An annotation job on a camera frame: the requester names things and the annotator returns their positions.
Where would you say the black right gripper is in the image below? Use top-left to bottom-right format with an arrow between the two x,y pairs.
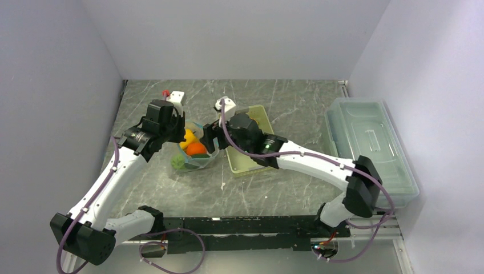
199,112 -> 252,155

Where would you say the orange tangerine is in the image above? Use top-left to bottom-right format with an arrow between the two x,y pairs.
185,142 -> 207,156

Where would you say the yellow bell pepper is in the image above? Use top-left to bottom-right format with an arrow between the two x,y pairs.
179,129 -> 198,150

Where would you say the clear zip bag blue zipper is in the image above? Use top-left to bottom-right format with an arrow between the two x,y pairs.
172,120 -> 219,172

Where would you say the pale yellow plastic basket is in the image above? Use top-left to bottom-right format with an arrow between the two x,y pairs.
225,104 -> 274,177

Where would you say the green bumpy fruit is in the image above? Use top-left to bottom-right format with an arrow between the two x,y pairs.
170,154 -> 186,171

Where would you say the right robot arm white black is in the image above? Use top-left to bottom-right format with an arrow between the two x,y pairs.
201,113 -> 382,237

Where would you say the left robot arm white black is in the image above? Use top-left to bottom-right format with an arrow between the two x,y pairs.
50,96 -> 185,272

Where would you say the clear plastic lidded container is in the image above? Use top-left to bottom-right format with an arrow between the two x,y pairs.
325,98 -> 420,208

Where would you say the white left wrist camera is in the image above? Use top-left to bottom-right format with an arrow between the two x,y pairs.
162,90 -> 186,112

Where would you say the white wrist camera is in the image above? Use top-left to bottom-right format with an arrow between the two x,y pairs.
162,90 -> 186,112
214,96 -> 237,119

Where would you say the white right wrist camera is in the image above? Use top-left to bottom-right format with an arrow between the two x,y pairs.
214,96 -> 237,119

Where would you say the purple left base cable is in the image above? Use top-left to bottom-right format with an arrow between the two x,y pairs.
138,228 -> 207,274

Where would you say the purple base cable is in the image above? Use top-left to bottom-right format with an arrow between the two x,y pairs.
313,211 -> 395,264
138,228 -> 207,274

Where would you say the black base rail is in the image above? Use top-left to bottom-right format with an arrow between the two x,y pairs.
152,215 -> 350,254

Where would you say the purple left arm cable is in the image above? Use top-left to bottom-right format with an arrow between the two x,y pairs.
55,136 -> 121,274

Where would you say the aluminium frame rail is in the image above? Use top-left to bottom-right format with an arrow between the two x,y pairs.
337,215 -> 403,242

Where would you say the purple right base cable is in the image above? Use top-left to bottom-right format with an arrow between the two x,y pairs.
313,211 -> 395,264

